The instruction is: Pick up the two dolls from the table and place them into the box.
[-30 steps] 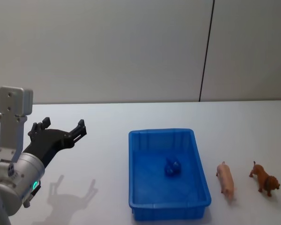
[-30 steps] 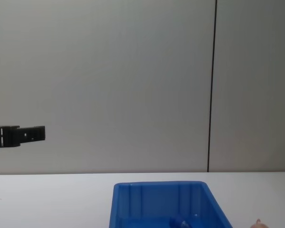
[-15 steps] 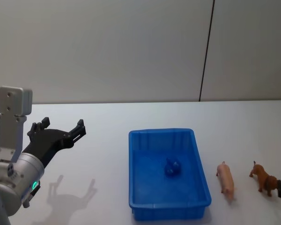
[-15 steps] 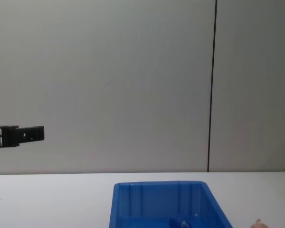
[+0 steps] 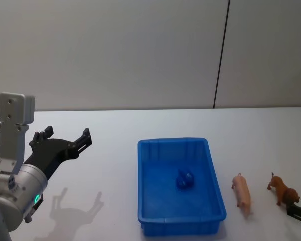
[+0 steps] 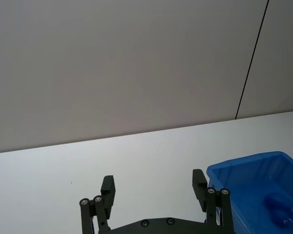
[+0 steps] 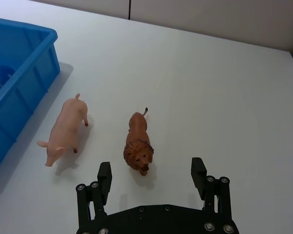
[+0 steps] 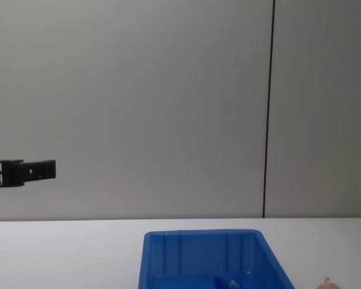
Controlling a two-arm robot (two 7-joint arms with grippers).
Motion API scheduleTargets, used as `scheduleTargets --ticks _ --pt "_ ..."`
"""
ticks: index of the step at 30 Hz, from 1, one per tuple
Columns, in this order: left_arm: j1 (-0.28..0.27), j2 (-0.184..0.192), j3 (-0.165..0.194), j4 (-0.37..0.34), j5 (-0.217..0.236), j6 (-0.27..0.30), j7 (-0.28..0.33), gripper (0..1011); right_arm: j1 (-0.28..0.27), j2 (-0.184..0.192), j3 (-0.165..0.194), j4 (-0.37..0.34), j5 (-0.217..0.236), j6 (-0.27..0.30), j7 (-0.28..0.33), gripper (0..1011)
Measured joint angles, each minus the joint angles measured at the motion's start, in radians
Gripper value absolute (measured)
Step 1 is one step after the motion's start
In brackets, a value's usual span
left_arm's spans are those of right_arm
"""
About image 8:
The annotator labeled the blue plastic bin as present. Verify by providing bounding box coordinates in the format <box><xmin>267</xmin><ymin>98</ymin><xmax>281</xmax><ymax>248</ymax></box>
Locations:
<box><xmin>138</xmin><ymin>229</ymin><xmax>296</xmax><ymax>289</ymax></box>

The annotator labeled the pale pink round object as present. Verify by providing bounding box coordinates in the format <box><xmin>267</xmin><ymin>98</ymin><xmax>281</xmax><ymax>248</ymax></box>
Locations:
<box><xmin>315</xmin><ymin>277</ymin><xmax>341</xmax><ymax>289</ymax></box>

